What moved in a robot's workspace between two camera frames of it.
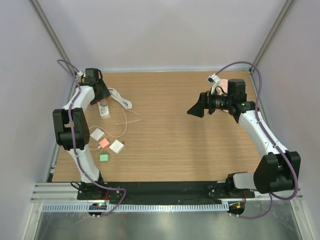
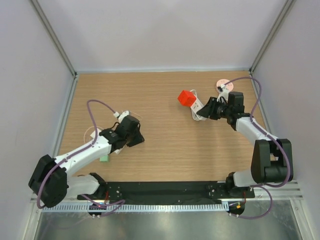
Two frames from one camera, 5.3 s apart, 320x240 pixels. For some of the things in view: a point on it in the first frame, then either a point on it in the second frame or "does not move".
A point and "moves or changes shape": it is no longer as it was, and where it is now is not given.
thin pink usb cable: [95, 148] moves or changes shape
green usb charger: [104, 156] does not move
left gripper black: [105, 93] to [139, 139]
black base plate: [147, 191] does not move
